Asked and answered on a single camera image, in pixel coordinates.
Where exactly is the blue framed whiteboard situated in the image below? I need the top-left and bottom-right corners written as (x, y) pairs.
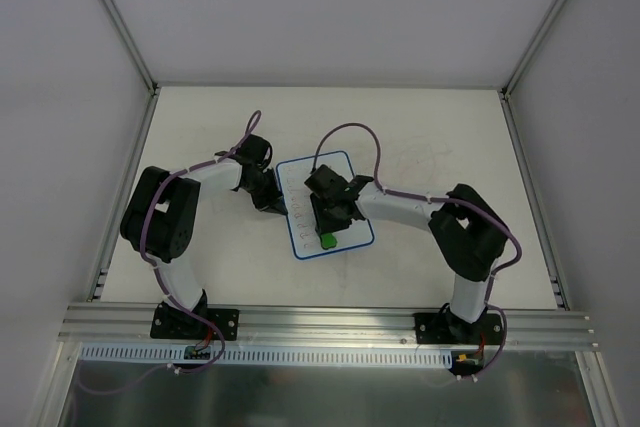
top-left (276, 156), bottom-right (375, 261)

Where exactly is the green black eraser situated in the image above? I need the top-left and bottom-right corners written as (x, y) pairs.
top-left (320, 233), bottom-right (338, 250)

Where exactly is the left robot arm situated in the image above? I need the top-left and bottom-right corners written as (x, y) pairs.
top-left (120, 134), bottom-right (287, 338)

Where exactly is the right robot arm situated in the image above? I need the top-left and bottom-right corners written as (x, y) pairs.
top-left (305, 165), bottom-right (508, 343)

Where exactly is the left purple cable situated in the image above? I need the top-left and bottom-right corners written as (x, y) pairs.
top-left (79, 109), bottom-right (264, 396)

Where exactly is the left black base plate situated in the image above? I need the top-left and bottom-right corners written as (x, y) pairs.
top-left (150, 302), bottom-right (240, 341)

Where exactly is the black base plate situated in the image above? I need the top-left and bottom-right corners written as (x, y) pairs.
top-left (413, 309), bottom-right (504, 346)
top-left (150, 302), bottom-right (240, 341)

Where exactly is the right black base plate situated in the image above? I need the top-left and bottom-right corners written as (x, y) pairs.
top-left (413, 309), bottom-right (504, 346)

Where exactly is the left aluminium frame post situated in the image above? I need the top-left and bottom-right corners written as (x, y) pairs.
top-left (98, 0), bottom-right (157, 94)

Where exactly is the aluminium frame post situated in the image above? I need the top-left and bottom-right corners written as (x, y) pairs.
top-left (501, 0), bottom-right (569, 97)
top-left (98, 0), bottom-right (157, 94)

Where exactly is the aluminium mounting rail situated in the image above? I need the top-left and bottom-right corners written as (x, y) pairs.
top-left (58, 302), bottom-right (600, 352)

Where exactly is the white slotted cable duct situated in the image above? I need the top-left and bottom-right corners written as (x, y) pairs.
top-left (79, 342), bottom-right (453, 370)

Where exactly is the right aluminium frame post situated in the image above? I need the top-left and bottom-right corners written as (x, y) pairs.
top-left (501, 0), bottom-right (569, 97)

